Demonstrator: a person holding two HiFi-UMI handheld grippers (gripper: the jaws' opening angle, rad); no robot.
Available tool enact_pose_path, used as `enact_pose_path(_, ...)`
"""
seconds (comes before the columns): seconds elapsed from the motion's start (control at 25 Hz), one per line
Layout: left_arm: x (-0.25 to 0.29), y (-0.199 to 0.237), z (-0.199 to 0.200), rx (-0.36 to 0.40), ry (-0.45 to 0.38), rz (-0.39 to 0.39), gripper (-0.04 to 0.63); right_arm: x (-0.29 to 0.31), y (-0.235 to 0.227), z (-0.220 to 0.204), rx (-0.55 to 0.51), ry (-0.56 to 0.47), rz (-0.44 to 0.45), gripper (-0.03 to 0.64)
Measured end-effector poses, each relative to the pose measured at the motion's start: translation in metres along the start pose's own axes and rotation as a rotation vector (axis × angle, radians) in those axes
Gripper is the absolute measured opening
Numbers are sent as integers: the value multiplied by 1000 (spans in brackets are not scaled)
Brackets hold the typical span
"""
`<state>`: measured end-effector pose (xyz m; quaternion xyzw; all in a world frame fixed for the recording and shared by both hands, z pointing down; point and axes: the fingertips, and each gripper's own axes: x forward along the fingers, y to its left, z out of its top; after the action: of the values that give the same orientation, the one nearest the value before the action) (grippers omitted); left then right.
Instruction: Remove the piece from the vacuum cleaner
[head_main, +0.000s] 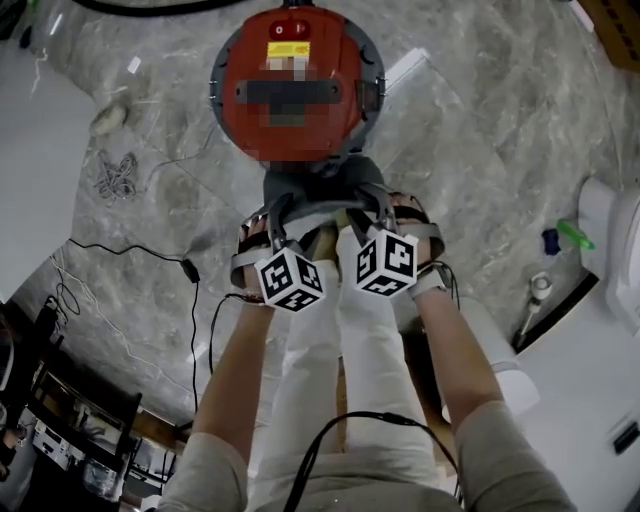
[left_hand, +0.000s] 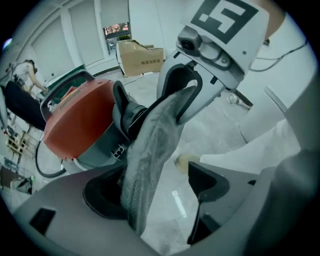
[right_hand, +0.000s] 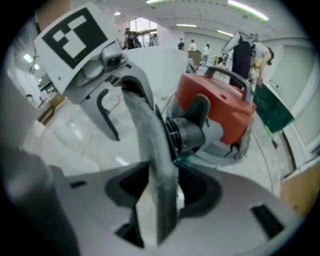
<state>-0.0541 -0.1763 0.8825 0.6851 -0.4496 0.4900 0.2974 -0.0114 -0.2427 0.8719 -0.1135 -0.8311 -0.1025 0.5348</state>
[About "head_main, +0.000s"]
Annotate green spray bottle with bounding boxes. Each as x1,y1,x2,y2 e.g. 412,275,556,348
556,218,596,251

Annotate person's left forearm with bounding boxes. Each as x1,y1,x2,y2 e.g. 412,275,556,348
192,294,281,466

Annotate person's white trousers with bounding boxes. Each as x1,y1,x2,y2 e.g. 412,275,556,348
254,227,436,476

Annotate red vacuum cleaner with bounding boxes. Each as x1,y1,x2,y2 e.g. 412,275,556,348
208,0,387,176

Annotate white toilet brush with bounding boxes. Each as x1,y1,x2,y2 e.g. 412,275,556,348
512,272,554,351

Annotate white rectangular bathtub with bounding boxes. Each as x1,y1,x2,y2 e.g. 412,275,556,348
0,39,99,301

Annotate black cable with adapter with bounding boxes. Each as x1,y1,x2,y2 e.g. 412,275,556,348
67,238,202,416

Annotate black chest cable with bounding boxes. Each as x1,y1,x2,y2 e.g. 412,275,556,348
289,410,462,512

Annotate person's light grey shirt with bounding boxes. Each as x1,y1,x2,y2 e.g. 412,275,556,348
159,399,576,512

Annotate person's left sandalled foot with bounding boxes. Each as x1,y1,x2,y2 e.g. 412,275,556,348
230,212,321,289

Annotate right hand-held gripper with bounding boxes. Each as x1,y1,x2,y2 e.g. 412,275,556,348
346,182,420,301

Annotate white wrist strap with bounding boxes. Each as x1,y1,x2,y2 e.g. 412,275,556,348
409,264,447,299

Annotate black vacuum hose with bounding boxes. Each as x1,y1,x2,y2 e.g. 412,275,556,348
72,0,241,19

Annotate black equipment rack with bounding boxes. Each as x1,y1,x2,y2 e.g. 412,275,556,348
0,294,176,501

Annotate person's right forearm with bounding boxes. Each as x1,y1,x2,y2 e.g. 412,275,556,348
412,287,506,436

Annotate white toilet with tank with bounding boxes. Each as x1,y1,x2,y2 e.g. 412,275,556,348
577,174,640,321

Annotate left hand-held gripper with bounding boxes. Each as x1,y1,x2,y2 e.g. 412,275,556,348
253,193,327,315

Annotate grey coiled cable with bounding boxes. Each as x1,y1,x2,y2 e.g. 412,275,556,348
93,152,139,201

